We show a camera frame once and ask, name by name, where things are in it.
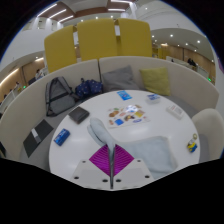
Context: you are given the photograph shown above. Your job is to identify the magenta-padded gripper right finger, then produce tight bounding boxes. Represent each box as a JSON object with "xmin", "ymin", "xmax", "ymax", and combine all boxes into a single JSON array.
[{"xmin": 111, "ymin": 143, "xmax": 155, "ymax": 191}]

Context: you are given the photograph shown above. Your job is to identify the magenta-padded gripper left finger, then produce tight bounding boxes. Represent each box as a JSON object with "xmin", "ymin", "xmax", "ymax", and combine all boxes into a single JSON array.
[{"xmin": 71, "ymin": 143, "xmax": 113, "ymax": 190}]

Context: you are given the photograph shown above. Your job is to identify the light blue towel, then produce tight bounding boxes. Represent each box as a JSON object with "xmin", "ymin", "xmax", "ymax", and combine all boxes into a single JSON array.
[{"xmin": 86, "ymin": 116, "xmax": 179, "ymax": 181}]

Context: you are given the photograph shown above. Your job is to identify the blue rectangular box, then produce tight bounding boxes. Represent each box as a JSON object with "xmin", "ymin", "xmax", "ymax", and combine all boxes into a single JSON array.
[{"xmin": 52, "ymin": 128, "xmax": 72, "ymax": 147}]

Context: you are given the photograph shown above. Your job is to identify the colourful sticker sheet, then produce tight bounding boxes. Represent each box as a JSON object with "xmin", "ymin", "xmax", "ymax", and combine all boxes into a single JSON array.
[{"xmin": 106, "ymin": 103, "xmax": 151, "ymax": 129}]

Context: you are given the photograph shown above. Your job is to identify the blue card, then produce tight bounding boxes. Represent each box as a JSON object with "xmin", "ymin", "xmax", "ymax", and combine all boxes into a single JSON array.
[{"xmin": 116, "ymin": 89, "xmax": 134, "ymax": 102}]

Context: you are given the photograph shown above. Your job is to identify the yellow blue toy figure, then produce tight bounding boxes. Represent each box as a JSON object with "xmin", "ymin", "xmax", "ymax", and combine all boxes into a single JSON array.
[{"xmin": 186, "ymin": 132, "xmax": 200, "ymax": 154}]

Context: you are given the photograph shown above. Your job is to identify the small blue white packet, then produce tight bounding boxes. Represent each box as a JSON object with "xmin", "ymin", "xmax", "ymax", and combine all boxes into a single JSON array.
[{"xmin": 145, "ymin": 93, "xmax": 163, "ymax": 105}]

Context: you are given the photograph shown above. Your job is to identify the flat white box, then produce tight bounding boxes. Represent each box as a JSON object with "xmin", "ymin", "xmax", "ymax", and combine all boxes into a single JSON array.
[{"xmin": 165, "ymin": 103, "xmax": 186, "ymax": 121}]

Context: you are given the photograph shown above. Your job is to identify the navy blue patterned bag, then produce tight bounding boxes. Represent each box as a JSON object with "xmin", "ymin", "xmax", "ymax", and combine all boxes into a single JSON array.
[{"xmin": 74, "ymin": 77, "xmax": 104, "ymax": 101}]

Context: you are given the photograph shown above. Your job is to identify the grey backpack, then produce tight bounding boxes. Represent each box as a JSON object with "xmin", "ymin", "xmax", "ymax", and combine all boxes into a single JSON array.
[{"xmin": 44, "ymin": 76, "xmax": 80, "ymax": 118}]

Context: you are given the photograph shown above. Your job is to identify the grey cushion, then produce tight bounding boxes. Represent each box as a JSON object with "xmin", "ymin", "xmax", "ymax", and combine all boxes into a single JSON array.
[{"xmin": 100, "ymin": 64, "xmax": 141, "ymax": 94}]

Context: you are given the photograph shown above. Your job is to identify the yellow-green cushion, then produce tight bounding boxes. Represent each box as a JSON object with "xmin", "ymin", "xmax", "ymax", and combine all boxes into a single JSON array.
[{"xmin": 138, "ymin": 67, "xmax": 172, "ymax": 97}]

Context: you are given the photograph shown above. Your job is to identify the curved beige sofa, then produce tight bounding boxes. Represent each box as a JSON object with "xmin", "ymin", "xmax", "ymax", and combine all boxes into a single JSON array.
[{"xmin": 0, "ymin": 55, "xmax": 222, "ymax": 162}]

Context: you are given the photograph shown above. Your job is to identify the white round armchair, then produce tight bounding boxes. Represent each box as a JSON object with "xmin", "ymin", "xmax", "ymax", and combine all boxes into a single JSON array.
[{"xmin": 191, "ymin": 107, "xmax": 224, "ymax": 165}]

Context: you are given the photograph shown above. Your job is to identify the person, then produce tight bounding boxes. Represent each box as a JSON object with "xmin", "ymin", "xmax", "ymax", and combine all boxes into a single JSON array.
[
  {"xmin": 186, "ymin": 57, "xmax": 198, "ymax": 68},
  {"xmin": 35, "ymin": 67, "xmax": 46, "ymax": 81}
]

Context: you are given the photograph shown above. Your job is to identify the ceiling lights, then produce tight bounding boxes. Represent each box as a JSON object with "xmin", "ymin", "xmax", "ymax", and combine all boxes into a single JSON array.
[{"xmin": 36, "ymin": 0, "xmax": 135, "ymax": 25}]

